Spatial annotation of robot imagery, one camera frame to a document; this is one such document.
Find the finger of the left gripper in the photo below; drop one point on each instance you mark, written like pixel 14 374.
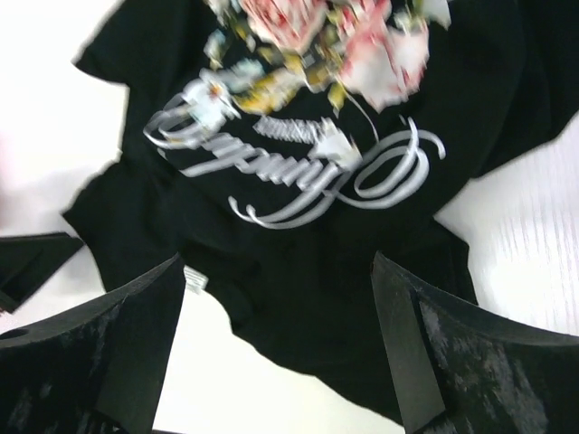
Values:
pixel 28 261

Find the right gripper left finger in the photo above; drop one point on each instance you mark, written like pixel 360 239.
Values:
pixel 98 367

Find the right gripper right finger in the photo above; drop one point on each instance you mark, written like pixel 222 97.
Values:
pixel 458 368

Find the black floral print t-shirt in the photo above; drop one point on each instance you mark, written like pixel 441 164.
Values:
pixel 277 146

